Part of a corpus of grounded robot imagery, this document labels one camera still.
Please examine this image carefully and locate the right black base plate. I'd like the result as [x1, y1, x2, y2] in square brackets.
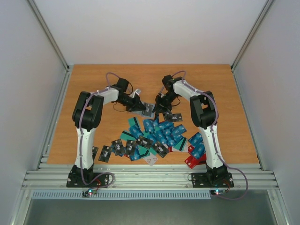
[191, 172, 234, 188]

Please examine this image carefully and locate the blue card right edge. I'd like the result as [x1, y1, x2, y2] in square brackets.
[191, 142, 206, 159]

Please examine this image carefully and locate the far left black vip card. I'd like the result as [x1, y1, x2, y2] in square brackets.
[92, 146, 98, 160]

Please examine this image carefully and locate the small circuit board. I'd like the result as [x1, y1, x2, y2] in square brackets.
[210, 189, 227, 195]
[82, 189, 97, 197]

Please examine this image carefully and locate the left small circuit board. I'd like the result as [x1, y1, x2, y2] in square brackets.
[82, 189, 97, 197]

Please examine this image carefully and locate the red card front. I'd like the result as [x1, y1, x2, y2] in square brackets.
[184, 156, 199, 169]

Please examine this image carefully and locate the black card far right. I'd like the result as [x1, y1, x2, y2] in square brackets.
[169, 113, 183, 122]

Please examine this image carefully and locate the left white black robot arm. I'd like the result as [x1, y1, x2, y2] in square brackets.
[67, 78, 146, 187]

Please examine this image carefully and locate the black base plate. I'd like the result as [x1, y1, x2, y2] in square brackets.
[66, 173, 110, 188]
[191, 172, 234, 188]

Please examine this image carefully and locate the black card top right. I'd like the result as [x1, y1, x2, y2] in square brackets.
[162, 111, 173, 120]

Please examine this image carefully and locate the teal card magnetic stripe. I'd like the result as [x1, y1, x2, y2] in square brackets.
[120, 131, 136, 141]

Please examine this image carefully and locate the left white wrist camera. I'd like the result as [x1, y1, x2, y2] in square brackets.
[130, 89, 141, 98]

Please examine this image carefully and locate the right small circuit board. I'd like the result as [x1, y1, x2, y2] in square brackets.
[210, 189, 227, 195]

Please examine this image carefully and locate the red card magnetic stripe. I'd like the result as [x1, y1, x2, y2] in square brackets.
[197, 154, 206, 165]

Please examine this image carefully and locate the white card with red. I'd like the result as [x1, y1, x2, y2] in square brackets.
[143, 153, 158, 166]

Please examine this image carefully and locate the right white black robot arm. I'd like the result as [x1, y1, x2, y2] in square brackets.
[153, 75, 234, 188]

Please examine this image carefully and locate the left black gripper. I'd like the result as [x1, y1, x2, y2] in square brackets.
[118, 95, 147, 112]

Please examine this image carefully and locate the black vip membership card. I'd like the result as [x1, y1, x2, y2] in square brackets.
[142, 102, 153, 117]

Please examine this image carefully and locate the grey slotted cable duct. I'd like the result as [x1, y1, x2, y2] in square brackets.
[31, 190, 211, 200]

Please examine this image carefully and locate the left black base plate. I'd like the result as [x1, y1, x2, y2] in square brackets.
[66, 173, 110, 188]

